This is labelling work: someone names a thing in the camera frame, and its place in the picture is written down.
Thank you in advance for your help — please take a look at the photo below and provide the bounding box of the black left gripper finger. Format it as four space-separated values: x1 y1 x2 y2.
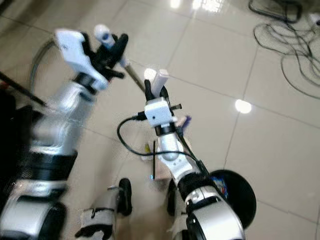
111 33 130 66

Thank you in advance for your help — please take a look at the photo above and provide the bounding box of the white-tipped broom handle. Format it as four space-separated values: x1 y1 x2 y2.
93 23 147 94

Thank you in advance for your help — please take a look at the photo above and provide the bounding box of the dark slanted bar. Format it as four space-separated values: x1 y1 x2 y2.
0 71 50 108

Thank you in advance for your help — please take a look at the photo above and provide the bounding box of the black furniture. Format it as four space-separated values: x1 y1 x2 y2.
0 87 41 221

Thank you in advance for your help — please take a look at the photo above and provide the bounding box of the robot right leg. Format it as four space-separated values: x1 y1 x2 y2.
166 179 194 240

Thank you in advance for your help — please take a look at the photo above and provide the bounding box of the robot leg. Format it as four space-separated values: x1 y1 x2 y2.
75 177 134 240
166 179 194 240

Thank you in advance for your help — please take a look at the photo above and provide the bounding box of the robot left leg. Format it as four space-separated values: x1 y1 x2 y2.
75 177 134 240

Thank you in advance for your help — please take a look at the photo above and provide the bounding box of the black round disc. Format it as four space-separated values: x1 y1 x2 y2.
209 169 257 230

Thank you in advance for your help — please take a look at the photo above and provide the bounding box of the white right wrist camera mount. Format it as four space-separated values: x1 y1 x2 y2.
144 97 183 126

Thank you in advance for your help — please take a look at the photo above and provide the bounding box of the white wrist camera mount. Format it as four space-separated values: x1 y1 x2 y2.
54 28 109 91
144 97 183 126

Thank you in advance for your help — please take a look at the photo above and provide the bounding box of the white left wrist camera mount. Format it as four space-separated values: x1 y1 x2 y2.
54 28 109 91

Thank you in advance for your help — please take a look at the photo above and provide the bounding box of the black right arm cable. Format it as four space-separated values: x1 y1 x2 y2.
117 111 209 175

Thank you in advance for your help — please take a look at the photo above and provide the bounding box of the grey left arm cable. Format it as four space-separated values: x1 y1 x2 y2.
29 39 57 99

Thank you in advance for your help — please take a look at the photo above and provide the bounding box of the black floor cable tangle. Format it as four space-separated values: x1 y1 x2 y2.
247 0 320 100

